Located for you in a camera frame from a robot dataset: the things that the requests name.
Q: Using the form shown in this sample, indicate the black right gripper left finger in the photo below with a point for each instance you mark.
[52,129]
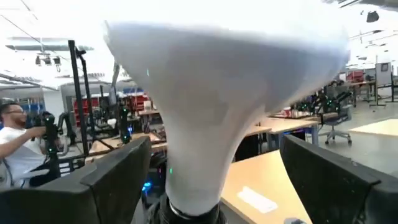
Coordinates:
[93,199]

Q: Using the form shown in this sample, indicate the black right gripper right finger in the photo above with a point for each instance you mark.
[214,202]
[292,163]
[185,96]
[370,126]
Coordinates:
[335,193]

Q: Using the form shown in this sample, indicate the white globe lightbulb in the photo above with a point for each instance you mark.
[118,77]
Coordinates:
[211,109]

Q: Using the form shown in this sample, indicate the grey desk grommet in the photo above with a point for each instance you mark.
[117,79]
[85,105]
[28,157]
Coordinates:
[293,221]

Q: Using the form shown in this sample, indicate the grey office chair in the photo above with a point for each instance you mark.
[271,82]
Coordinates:
[337,119]

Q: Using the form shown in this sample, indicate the beige wooden desk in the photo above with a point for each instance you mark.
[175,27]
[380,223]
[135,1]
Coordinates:
[264,172]

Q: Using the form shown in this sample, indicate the beige work desk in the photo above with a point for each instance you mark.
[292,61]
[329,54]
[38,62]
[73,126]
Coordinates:
[289,123]

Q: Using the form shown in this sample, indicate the person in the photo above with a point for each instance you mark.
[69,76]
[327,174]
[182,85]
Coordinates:
[18,149]

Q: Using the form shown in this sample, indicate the red storage shelf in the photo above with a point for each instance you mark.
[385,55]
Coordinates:
[90,107]

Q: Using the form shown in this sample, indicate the white board panel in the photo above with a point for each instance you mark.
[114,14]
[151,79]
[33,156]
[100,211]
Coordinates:
[383,74]

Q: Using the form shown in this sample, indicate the black metal post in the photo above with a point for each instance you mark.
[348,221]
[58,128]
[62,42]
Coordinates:
[77,99]

